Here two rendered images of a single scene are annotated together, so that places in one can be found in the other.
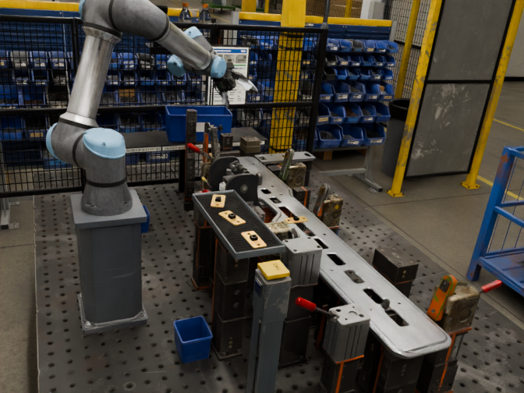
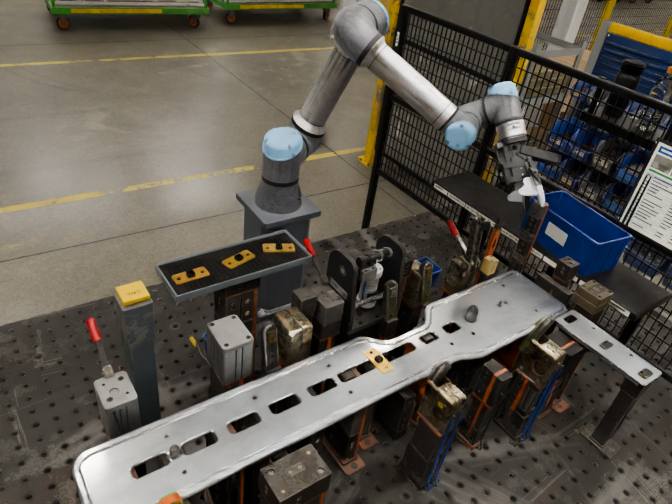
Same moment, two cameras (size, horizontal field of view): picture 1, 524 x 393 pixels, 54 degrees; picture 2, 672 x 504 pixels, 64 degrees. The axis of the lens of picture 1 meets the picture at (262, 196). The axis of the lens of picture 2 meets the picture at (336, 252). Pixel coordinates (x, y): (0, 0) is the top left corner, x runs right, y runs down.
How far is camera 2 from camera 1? 1.64 m
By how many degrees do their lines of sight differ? 66
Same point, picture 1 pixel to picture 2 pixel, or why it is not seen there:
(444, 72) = not seen: outside the picture
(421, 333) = (115, 491)
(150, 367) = (198, 334)
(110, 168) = (265, 164)
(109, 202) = (259, 194)
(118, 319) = not seen: hidden behind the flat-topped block
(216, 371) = (198, 380)
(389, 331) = (120, 452)
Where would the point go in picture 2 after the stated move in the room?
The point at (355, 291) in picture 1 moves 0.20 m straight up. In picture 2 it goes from (207, 421) to (205, 355)
